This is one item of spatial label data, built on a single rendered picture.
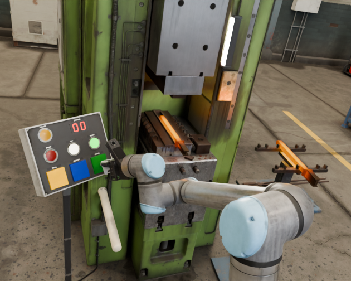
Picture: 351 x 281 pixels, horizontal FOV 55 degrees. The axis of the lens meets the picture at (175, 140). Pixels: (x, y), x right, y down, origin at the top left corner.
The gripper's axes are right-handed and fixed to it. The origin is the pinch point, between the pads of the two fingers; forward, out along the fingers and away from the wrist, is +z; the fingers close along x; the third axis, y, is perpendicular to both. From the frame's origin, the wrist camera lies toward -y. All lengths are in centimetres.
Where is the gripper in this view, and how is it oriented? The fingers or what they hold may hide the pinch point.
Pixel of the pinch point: (102, 161)
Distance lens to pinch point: 149.8
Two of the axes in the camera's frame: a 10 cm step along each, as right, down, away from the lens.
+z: -6.7, 0.7, 7.4
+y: 2.3, 9.7, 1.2
